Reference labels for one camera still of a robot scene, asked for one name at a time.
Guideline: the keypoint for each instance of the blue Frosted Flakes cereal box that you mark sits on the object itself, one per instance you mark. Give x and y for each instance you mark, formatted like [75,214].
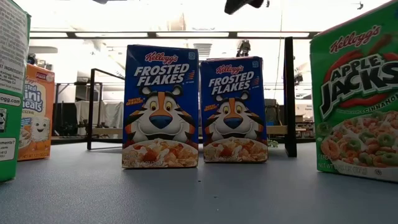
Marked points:
[160,105]
[233,109]

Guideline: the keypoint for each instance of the green Apple Jacks cereal box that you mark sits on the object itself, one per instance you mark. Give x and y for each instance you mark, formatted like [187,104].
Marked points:
[357,93]
[12,62]

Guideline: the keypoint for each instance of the orange Mini Wheats cereal box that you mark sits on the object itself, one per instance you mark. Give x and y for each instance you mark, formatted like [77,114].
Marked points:
[38,109]

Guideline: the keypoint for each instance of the small potted succulent plant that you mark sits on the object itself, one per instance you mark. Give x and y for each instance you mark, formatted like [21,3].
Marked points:
[273,143]

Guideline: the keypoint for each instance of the white draped cloth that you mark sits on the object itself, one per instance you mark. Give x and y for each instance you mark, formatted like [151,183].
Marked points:
[109,113]

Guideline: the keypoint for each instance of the wooden shelf with black frame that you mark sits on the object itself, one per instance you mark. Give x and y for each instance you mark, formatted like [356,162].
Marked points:
[289,93]

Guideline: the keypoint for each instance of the black metal table frame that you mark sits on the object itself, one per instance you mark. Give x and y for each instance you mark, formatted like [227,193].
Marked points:
[71,140]

